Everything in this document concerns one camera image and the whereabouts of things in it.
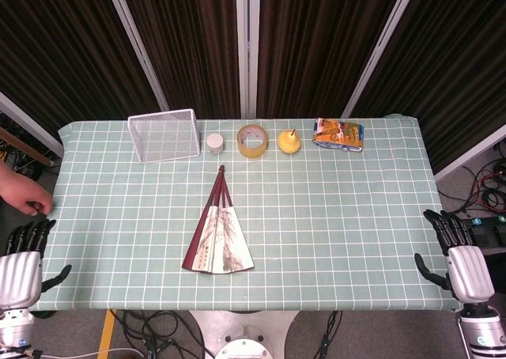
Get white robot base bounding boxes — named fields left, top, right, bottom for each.
left=188, top=309, right=298, bottom=359

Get black floor cable bundle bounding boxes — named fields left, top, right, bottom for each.
left=112, top=309, right=209, bottom=359

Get white cable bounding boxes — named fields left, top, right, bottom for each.
left=0, top=346, right=144, bottom=359

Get yellow floor strip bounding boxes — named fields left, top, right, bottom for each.
left=96, top=309, right=118, bottom=359

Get white wire mesh basket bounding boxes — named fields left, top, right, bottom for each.
left=127, top=108, right=200, bottom=165

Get small white jar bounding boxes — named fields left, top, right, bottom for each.
left=206, top=133, right=225, bottom=155

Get yellow pear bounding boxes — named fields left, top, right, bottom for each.
left=277, top=127, right=301, bottom=155

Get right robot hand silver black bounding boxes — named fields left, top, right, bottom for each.
left=413, top=210, right=495, bottom=303

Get bare person hand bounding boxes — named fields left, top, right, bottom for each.
left=0, top=163, right=53, bottom=217

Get paper folding fan red ribs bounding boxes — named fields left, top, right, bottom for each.
left=181, top=164, right=256, bottom=276

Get black equipment box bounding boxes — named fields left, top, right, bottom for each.
left=462, top=212, right=506, bottom=297

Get black red cable tangle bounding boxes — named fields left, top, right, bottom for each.
left=437, top=140, right=506, bottom=217

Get white partition post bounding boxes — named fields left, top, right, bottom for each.
left=235, top=0, right=261, bottom=119
left=433, top=123, right=506, bottom=183
left=103, top=0, right=170, bottom=111
left=0, top=92, right=65, bottom=159
left=341, top=0, right=421, bottom=119

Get green white checked tablecloth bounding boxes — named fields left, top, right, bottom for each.
left=29, top=113, right=462, bottom=312

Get wooden shelf board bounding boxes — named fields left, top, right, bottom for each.
left=0, top=127, right=55, bottom=167

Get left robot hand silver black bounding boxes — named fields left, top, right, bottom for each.
left=0, top=218, right=73, bottom=309

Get orange blue snack packet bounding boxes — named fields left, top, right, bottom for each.
left=312, top=117, right=364, bottom=153

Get dark pleated curtain panel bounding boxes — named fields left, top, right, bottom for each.
left=350, top=0, right=506, bottom=174
left=117, top=0, right=241, bottom=119
left=256, top=0, right=409, bottom=119
left=0, top=0, right=161, bottom=141

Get yellow packing tape roll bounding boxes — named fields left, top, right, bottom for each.
left=236, top=124, right=270, bottom=159

